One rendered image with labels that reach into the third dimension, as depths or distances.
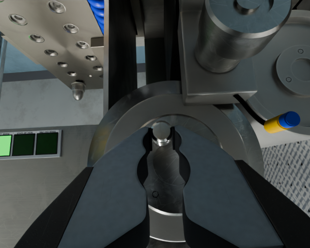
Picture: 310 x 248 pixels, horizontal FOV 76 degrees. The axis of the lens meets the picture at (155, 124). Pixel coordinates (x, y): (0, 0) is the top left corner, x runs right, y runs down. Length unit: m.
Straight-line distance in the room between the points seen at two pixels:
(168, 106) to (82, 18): 0.23
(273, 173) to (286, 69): 0.23
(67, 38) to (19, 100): 2.64
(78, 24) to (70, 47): 0.07
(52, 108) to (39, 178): 2.18
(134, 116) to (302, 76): 0.15
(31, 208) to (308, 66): 0.59
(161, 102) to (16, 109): 2.87
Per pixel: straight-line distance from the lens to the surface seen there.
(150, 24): 0.57
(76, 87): 0.56
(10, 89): 3.14
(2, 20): 0.40
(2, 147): 0.64
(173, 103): 0.17
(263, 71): 0.21
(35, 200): 0.59
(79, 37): 0.40
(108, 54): 0.22
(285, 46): 0.23
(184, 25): 0.17
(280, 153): 0.38
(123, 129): 0.17
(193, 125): 0.15
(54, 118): 2.69
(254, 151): 0.19
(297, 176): 0.35
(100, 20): 0.34
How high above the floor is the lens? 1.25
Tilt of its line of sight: 12 degrees down
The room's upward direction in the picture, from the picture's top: 177 degrees clockwise
